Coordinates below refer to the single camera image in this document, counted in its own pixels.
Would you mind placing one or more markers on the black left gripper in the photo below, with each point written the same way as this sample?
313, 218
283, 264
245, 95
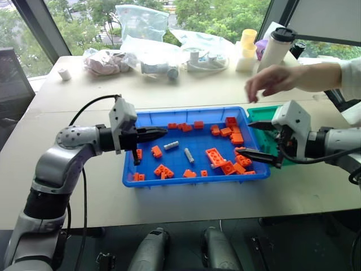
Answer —
129, 139

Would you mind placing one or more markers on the small white roll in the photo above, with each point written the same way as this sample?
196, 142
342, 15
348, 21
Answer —
64, 74

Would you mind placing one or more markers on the black metal bracket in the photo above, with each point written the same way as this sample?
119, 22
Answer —
260, 251
105, 261

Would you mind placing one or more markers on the plastic bag with grey pipe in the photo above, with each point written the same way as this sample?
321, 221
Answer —
158, 66

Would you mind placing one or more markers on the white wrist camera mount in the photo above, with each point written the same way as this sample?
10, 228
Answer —
124, 111
293, 115

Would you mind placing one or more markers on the flat orange building plate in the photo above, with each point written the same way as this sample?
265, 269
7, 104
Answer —
214, 155

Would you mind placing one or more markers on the grey rounded robot leg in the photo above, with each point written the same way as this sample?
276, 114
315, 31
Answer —
220, 251
149, 251

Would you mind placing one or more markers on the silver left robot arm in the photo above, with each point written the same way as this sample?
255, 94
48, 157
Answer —
53, 166

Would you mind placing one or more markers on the blue plastic tray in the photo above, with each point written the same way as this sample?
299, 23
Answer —
180, 166

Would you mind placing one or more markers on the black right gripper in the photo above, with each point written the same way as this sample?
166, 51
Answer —
285, 139

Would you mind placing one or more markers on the grey brick piece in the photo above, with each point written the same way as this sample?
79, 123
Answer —
189, 155
171, 145

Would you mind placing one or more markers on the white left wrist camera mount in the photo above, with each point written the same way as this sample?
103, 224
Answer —
124, 111

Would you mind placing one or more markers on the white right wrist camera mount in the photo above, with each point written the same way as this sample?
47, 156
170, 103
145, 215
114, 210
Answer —
293, 115

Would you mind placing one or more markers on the small yellow plastic cup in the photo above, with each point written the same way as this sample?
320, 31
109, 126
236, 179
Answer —
249, 52

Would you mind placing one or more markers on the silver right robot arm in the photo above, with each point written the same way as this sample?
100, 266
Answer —
341, 141

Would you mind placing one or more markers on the plastic bag with pink contents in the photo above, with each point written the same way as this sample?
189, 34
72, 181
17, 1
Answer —
104, 63

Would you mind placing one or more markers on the orange plastic toy brick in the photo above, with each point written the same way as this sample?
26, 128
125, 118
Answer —
204, 173

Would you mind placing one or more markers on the plastic bag with white parts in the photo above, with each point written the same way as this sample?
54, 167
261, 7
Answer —
203, 53

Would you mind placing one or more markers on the black chair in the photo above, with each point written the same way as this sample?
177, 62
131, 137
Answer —
337, 97

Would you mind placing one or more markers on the pale blue plastic bag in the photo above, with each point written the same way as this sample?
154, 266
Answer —
141, 22

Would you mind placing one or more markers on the purple object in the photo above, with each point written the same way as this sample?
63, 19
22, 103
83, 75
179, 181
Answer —
262, 49

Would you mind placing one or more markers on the white tumbler with black lid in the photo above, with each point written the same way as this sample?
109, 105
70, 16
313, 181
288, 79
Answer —
275, 49

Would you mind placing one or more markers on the person's bare hand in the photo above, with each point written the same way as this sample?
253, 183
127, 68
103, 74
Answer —
275, 80

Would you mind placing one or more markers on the dark office chair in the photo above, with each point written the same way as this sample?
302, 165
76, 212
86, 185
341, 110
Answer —
12, 84

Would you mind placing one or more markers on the green plastic tray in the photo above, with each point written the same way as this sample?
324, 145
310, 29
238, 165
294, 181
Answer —
263, 113

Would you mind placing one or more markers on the black round object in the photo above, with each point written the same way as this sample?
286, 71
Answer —
298, 50

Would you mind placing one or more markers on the person's bare forearm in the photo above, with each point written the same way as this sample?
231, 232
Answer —
321, 76

